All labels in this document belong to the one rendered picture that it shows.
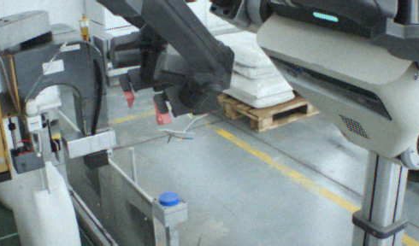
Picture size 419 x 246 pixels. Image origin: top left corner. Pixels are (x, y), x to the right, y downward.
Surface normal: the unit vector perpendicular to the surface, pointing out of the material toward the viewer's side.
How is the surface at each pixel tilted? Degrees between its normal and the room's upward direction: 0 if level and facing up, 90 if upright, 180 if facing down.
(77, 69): 90
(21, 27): 90
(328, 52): 40
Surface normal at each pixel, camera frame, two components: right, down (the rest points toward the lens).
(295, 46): -0.56, -0.56
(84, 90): 0.54, 0.31
